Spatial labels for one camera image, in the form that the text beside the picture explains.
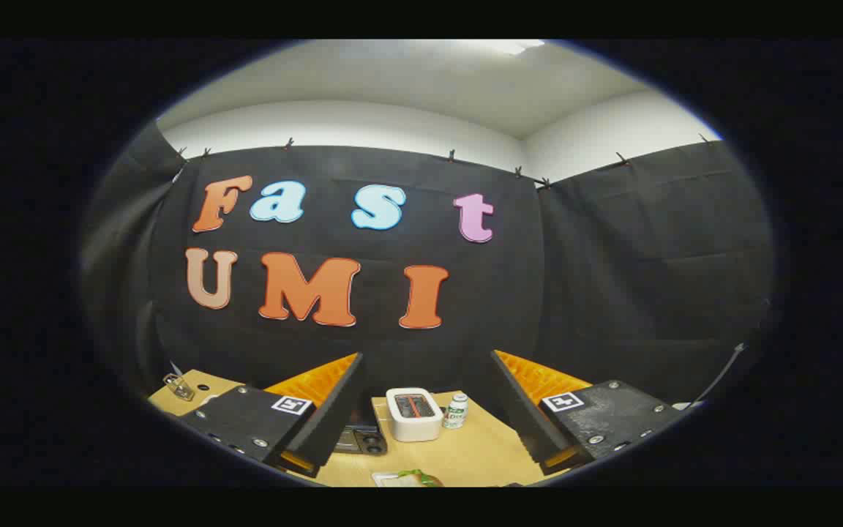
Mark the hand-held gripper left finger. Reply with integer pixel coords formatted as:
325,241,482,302
180,353,367,480

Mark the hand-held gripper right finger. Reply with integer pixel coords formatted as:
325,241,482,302
490,349,686,476

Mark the black toaster oven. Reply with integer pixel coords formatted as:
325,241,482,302
334,395,391,456

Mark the bread and lettuce sandwich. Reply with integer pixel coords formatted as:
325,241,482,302
392,468,443,487

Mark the white pop-up toaster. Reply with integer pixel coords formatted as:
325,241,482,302
386,387,445,443

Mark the small white green-label bottle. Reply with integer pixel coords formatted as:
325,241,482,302
443,392,469,430

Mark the metal wire rack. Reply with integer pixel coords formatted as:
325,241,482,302
163,373,196,402

